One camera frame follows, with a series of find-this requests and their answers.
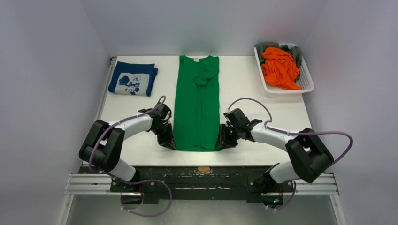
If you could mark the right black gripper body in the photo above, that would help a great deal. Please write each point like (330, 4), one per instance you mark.
(227, 133)

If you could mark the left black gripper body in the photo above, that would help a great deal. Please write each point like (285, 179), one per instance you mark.
(164, 129)

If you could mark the green t shirt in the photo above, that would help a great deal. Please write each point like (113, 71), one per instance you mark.
(197, 106)

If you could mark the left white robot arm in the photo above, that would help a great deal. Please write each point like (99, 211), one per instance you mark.
(102, 146)

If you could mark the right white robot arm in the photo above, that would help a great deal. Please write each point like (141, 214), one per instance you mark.
(309, 157)

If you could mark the brown tape piece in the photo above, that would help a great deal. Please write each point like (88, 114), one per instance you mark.
(204, 169)

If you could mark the folded blue t shirt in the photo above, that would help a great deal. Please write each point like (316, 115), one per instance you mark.
(133, 79)

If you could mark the orange t shirt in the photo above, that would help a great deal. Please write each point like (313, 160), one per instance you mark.
(280, 69)

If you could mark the white plastic basket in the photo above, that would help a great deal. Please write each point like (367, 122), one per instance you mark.
(305, 80)

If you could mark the grey t shirt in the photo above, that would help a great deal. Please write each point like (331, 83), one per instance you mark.
(294, 51)

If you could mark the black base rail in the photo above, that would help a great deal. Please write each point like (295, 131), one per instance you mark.
(185, 183)

